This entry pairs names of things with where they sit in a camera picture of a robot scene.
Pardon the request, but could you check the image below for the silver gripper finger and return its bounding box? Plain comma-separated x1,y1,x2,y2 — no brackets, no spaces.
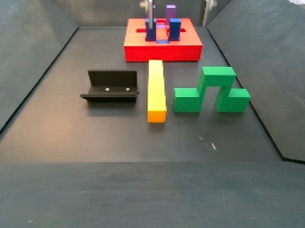
202,0,218,26
139,0,154,29

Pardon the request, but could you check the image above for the yellow long block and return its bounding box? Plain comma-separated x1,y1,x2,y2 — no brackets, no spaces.
147,60,167,123

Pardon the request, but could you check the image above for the red board base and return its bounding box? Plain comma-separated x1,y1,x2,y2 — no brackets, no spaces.
124,18,202,61

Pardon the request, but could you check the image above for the purple upright block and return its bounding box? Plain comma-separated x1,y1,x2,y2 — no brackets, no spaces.
166,4,176,24

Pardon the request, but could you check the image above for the blue U-shaped block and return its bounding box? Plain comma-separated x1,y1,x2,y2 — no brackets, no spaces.
146,18,180,44

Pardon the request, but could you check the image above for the green stepped arch block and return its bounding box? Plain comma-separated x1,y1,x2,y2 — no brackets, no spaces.
172,66,253,114

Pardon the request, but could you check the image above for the black angled bracket holder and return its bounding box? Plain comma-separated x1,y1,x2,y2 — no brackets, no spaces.
80,69,138,102

